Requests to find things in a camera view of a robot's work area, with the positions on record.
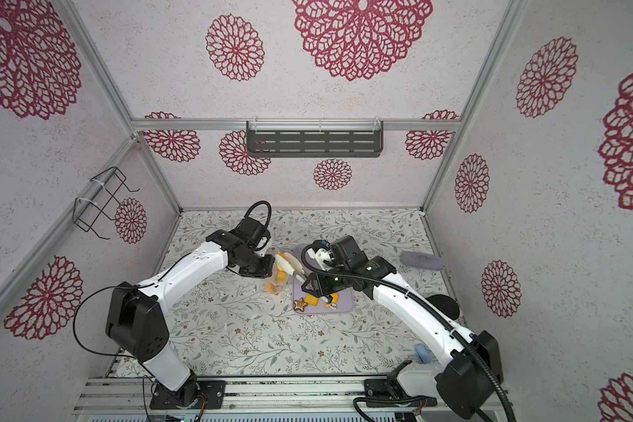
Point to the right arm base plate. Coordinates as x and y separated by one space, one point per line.
385 393

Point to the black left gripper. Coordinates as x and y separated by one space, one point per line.
265 272

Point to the grey fabric glasses case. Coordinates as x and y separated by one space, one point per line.
422 260

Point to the orange fish cookie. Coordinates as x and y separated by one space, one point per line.
331 301

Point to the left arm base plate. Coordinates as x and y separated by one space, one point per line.
207 394

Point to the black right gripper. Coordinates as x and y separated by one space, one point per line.
315 284

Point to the star chocolate cookie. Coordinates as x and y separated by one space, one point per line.
300 305

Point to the white silicone tongs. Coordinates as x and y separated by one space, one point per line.
290 264

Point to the yellow waffle square cookie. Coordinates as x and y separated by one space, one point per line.
311 300

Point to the clear resealable bag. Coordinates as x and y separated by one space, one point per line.
277 281

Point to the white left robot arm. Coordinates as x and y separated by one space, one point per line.
137 316

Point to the black wire wall rack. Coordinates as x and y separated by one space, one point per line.
91 207

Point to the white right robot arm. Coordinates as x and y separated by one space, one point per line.
467 367

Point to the grey slotted wall shelf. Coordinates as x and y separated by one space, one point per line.
319 139

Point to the lavender plastic tray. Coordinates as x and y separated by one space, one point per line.
345 303

